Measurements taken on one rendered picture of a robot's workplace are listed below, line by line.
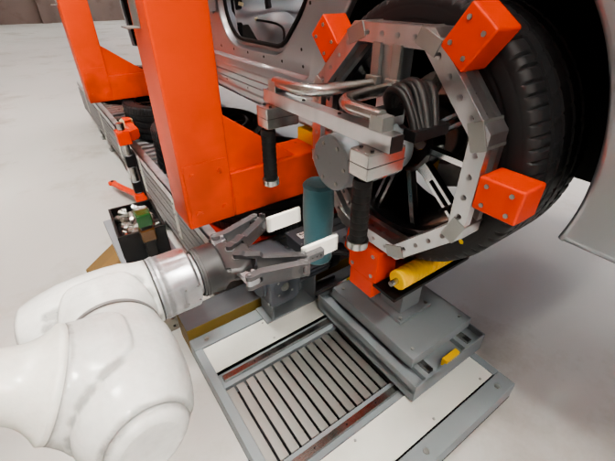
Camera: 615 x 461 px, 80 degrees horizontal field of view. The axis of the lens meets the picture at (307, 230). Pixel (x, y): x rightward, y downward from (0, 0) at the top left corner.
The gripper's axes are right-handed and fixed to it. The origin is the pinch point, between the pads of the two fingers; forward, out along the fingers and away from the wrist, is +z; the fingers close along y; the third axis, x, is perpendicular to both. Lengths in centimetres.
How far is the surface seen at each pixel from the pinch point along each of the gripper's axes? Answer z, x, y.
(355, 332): 35, -67, -19
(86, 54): 3, 0, -253
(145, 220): -17, -19, -53
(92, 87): 0, -20, -252
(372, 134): 13.6, 14.2, -0.2
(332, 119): 13.6, 14.3, -11.0
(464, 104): 32.5, 17.3, 3.7
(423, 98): 23.1, 19.3, 1.7
